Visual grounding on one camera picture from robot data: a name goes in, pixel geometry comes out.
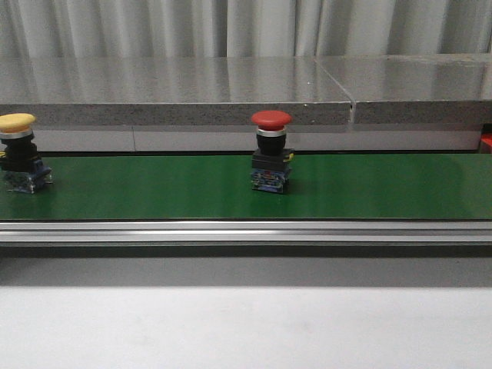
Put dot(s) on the red mushroom push button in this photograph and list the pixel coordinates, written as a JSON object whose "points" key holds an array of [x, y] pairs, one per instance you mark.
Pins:
{"points": [[271, 161]]}

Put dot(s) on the yellow mushroom push button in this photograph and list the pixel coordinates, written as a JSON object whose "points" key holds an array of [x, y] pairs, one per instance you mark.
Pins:
{"points": [[22, 166]]}

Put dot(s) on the green conveyor belt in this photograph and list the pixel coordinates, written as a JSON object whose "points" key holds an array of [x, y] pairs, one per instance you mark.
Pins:
{"points": [[358, 186]]}

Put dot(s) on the grey stone countertop slab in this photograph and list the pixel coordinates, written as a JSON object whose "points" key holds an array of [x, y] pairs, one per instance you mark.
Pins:
{"points": [[344, 103]]}

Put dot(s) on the red plastic bin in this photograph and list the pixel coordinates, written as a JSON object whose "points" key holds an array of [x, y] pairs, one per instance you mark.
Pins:
{"points": [[485, 146]]}

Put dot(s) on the grey pleated curtain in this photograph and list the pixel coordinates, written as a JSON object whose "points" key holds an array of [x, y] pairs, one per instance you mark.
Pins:
{"points": [[35, 29]]}

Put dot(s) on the aluminium conveyor side rail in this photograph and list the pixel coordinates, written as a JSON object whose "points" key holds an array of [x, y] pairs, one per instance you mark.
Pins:
{"points": [[201, 233]]}

